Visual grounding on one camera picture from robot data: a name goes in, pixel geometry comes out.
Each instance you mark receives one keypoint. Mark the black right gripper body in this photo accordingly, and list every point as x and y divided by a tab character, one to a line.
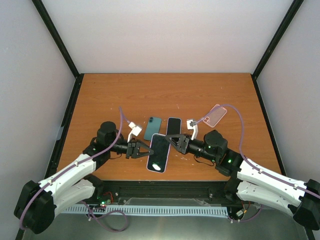
184	148

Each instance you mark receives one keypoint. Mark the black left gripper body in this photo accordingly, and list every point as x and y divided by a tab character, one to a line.
131	148

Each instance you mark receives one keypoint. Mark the purple phone case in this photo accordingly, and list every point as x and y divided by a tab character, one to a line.
148	170

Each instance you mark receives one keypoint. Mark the black phone face up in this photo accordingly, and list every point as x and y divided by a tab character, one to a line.
158	152

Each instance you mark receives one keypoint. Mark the black screen phone blue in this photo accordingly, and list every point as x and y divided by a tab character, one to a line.
173	126

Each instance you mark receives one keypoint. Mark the teal green phone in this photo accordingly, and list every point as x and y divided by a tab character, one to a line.
153	127

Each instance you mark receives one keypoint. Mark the pink phone case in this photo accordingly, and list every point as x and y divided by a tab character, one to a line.
215	116

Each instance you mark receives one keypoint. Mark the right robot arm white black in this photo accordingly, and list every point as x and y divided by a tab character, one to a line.
252	182

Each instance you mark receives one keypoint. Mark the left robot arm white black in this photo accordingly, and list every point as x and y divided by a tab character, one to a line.
41	202

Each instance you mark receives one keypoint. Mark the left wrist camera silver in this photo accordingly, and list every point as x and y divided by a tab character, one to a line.
135	129

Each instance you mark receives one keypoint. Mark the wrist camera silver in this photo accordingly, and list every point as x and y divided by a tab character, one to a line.
135	129
191	124

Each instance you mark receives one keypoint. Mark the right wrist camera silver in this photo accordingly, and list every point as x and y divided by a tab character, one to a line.
191	124

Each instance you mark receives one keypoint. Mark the light blue cable duct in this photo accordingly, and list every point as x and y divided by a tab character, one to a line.
162	211

